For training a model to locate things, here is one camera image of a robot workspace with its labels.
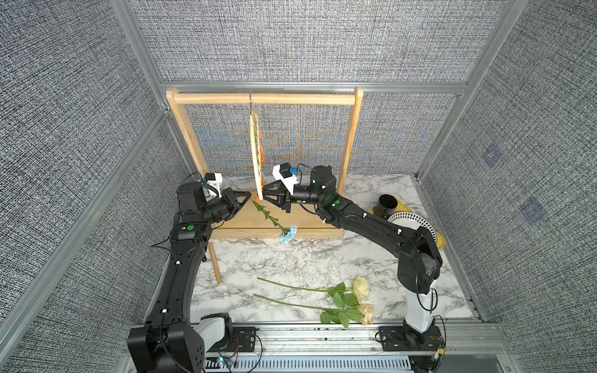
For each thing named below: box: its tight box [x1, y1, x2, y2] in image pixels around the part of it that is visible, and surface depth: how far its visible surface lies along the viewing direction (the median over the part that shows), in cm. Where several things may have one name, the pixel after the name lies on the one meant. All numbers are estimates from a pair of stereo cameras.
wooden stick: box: [208, 240, 222, 285], surface depth 91 cm
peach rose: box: [253, 294, 374, 329], surface depth 78 cm
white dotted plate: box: [387, 212, 437, 244], surface depth 102 cm
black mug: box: [373, 194, 398, 220], surface depth 99 cm
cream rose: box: [256, 276, 371, 309], surface depth 83 cm
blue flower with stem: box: [250, 198, 298, 245], surface depth 76 cm
